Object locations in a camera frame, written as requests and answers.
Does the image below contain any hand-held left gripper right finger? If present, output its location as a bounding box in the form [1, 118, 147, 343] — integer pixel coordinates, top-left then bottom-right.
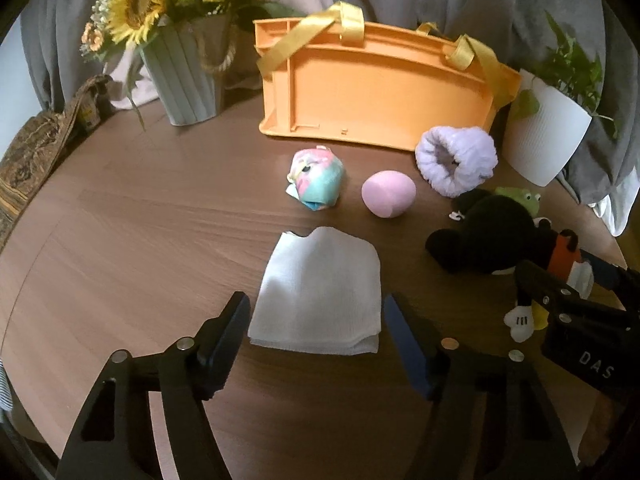
[382, 292, 583, 480]

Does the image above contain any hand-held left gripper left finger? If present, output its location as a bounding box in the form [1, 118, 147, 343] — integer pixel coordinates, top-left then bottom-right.
[56, 291, 251, 480]

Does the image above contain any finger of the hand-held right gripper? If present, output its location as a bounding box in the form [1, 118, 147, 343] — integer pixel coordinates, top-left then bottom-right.
[515, 259, 632, 333]
[575, 246, 640, 311]

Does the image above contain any black mouse plush toy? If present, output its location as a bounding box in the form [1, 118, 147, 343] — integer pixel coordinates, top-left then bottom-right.
[425, 190, 596, 343]

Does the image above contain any green frog plush toy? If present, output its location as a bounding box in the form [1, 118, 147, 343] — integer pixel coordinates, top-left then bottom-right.
[495, 186, 551, 226]

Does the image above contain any white cloth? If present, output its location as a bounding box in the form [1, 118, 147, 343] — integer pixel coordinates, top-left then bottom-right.
[247, 226, 383, 356]

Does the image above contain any lavender fluffy scrunchie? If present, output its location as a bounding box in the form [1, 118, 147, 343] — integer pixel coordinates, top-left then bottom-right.
[415, 126, 499, 198]

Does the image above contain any pink egg-shaped soft ball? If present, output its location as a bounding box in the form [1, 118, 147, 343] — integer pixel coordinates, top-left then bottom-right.
[361, 170, 417, 219]

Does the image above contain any pastel plush toy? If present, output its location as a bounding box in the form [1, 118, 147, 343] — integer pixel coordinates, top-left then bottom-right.
[286, 146, 347, 211]

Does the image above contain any orange basket with yellow handles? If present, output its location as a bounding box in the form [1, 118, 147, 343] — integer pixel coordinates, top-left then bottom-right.
[252, 1, 523, 153]

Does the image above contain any white ribbed plant pot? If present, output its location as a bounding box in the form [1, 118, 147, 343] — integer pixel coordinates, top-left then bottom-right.
[502, 69, 593, 187]

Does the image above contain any green leafy plant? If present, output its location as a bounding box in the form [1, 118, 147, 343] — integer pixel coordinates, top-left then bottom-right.
[510, 10, 621, 141]

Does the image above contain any striped cloth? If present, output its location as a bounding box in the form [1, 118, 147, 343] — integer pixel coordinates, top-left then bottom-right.
[0, 359, 14, 412]

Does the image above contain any grey-green ribbed vase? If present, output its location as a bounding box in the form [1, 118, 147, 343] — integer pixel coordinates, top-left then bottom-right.
[139, 12, 238, 127]

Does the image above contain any patterned fabric bag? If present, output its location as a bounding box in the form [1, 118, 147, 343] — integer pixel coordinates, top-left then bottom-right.
[0, 74, 115, 256]

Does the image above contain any sunflower bouquet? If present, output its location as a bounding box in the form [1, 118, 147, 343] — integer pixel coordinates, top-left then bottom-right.
[80, 0, 306, 131]

